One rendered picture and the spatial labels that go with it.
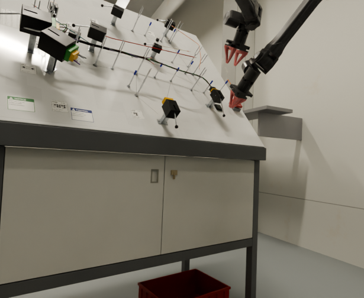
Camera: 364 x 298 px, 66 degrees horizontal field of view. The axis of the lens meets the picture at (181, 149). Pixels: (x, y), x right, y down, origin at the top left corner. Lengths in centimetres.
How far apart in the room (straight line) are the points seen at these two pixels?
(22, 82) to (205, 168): 78
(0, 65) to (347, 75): 253
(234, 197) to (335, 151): 157
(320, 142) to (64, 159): 238
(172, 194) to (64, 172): 43
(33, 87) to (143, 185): 50
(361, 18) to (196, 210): 226
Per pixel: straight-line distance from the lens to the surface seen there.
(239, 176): 142
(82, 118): 100
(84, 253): 106
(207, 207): 129
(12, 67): 112
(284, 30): 130
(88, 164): 101
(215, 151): 125
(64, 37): 107
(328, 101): 292
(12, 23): 134
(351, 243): 279
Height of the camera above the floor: 77
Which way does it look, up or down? 3 degrees up
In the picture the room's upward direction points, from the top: 2 degrees clockwise
